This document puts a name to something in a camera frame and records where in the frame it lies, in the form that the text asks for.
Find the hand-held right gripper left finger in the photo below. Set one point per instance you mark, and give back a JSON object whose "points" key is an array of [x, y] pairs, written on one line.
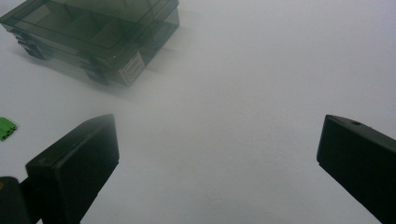
{"points": [[74, 168]]}

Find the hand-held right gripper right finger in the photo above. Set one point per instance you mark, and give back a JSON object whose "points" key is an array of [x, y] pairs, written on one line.
{"points": [[361, 161]]}

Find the green connector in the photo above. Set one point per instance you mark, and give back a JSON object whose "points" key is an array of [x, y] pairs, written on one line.
{"points": [[6, 128]]}

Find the transparent grey compartment box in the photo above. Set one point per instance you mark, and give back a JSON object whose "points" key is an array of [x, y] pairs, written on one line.
{"points": [[93, 28]]}

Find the white paper mat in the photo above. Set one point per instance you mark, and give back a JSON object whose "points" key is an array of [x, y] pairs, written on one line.
{"points": [[218, 124]]}

